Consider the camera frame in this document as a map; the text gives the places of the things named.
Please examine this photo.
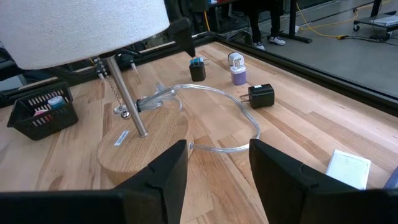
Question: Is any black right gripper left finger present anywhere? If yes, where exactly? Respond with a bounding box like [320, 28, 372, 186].
[114, 139, 189, 224]

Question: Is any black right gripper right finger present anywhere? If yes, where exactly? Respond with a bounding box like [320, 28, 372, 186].
[248, 138, 320, 224]

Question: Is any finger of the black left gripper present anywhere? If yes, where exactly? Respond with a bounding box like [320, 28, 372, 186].
[167, 17, 197, 58]

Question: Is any teal and black wall charger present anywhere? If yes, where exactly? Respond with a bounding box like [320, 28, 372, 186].
[188, 57, 207, 83]

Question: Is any white wall charger cube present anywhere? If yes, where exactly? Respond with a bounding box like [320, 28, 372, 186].
[228, 52, 248, 86]

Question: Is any white box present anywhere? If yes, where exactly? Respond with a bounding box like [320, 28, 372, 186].
[325, 149, 372, 190]

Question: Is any light blue wall charger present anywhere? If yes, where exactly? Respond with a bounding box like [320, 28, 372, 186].
[48, 95, 66, 110]

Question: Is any pink wall charger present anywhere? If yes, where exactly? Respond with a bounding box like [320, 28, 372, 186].
[32, 108, 52, 125]

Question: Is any person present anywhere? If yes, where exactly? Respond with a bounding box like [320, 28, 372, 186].
[242, 0, 287, 51]

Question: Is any black desk leg foot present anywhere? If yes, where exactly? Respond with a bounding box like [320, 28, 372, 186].
[267, 0, 313, 44]

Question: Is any black plastic basket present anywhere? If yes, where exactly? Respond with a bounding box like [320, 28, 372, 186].
[6, 81, 79, 141]

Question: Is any white cylindrical bucket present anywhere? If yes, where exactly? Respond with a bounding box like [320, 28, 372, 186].
[0, 0, 194, 187]

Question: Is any black wheeled cart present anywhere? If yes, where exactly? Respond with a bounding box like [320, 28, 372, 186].
[353, 0, 398, 34]

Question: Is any clear coiled lamp cable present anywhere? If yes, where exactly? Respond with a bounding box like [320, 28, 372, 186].
[136, 83, 261, 154]

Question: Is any black aluminium table frame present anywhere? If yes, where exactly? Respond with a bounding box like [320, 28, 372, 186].
[0, 30, 398, 118]

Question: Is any yellow extension cord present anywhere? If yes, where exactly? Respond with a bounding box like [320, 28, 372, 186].
[295, 0, 393, 40]

